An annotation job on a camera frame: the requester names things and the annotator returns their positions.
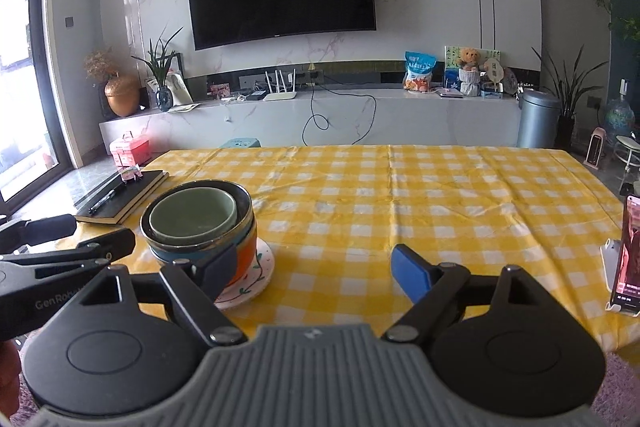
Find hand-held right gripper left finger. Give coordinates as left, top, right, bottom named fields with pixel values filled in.
left=80, top=244, right=249, bottom=347

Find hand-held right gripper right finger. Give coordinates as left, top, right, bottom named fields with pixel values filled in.
left=381, top=243, right=551, bottom=344

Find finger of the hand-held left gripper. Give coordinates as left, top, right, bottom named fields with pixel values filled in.
left=0, top=228, right=137, bottom=280
left=0, top=214, right=78, bottom=255

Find orange steel bowl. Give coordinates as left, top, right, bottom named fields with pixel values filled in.
left=150, top=227, right=259, bottom=290

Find white fruit print plate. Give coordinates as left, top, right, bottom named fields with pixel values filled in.
left=214, top=241, right=276, bottom=311

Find blue steel bowl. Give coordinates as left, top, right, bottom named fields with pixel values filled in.
left=140, top=179, right=256, bottom=265

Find green ceramic bowl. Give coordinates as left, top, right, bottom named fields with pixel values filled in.
left=149, top=188, right=237, bottom=245

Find person's left forearm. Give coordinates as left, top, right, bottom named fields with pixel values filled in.
left=0, top=339, right=23, bottom=413

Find black pen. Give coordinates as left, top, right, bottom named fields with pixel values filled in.
left=88, top=182, right=128, bottom=214

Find black notebook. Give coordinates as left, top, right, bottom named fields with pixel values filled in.
left=73, top=169, right=170, bottom=225

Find yellow checkered tablecloth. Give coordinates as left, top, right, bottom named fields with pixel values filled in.
left=65, top=144, right=640, bottom=353

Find pink storage box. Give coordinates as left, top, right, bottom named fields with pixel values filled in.
left=109, top=132, right=151, bottom=168

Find blue plastic stool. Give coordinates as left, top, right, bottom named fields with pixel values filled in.
left=220, top=137, right=263, bottom=150

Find golden acorn vase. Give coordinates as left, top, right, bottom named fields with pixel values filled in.
left=104, top=74, right=141, bottom=118

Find white marble television cabinet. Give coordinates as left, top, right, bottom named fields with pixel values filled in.
left=99, top=82, right=521, bottom=152

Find white canvas bag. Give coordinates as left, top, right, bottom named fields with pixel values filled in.
left=145, top=69, right=193, bottom=105

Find dried flowers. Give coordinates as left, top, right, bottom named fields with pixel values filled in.
left=82, top=49, right=118, bottom=82

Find white router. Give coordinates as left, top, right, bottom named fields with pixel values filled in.
left=262, top=68, right=298, bottom=102

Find green leafy plant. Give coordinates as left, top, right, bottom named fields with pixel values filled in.
left=131, top=26, right=183, bottom=90

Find grey trash can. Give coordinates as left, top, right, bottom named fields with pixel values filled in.
left=516, top=89, right=562, bottom=150

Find glass sliding door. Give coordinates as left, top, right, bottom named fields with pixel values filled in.
left=0, top=0, right=78, bottom=212

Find blue snack bag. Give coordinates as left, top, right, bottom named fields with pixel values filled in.
left=403, top=51, right=437, bottom=92

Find potted long leaf plant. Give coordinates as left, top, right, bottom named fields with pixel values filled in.
left=531, top=46, right=608, bottom=152

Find green painting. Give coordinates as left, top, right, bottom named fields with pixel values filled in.
left=444, top=46, right=502, bottom=88

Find round paper fan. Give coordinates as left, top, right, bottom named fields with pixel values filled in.
left=481, top=57, right=505, bottom=92

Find smartphone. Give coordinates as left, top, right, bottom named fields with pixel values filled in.
left=607, top=194, right=640, bottom=315

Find small pink heater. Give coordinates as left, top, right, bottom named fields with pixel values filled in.
left=585, top=127, right=608, bottom=170

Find brown teddy bear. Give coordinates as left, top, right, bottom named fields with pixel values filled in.
left=457, top=48, right=482, bottom=72

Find white round stool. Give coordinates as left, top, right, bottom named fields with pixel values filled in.
left=612, top=134, right=640, bottom=180

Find blue water jug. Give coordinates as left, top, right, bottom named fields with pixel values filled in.
left=604, top=79, right=636, bottom=142

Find black cable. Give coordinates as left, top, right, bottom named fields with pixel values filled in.
left=302, top=84, right=378, bottom=146

